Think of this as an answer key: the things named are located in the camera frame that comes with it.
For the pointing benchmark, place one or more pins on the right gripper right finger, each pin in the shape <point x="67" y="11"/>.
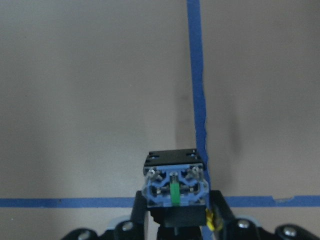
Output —
<point x="226" y="226"/>

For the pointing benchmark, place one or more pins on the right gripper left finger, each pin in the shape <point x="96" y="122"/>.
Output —
<point x="135" y="228"/>

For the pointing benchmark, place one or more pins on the yellow push button switch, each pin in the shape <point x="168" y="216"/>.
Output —
<point x="177" y="194"/>

